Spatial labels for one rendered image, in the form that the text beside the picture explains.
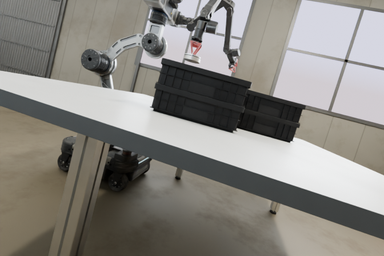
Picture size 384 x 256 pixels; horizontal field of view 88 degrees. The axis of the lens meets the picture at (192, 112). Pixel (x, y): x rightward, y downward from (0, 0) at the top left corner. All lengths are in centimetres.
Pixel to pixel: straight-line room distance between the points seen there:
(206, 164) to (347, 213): 25
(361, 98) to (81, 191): 332
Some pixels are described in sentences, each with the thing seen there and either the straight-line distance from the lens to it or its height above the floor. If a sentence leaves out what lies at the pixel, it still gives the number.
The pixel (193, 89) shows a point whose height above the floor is 84.
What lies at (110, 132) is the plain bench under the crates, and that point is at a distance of 45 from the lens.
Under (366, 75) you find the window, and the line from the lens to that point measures 352.
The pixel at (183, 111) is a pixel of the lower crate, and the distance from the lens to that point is 86.
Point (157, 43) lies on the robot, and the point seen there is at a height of 113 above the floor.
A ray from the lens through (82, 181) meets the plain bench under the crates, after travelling 59.
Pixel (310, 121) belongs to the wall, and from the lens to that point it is 324.
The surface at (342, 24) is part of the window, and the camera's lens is 354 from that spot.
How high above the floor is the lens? 80
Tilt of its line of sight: 4 degrees down
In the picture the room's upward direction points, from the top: 15 degrees clockwise
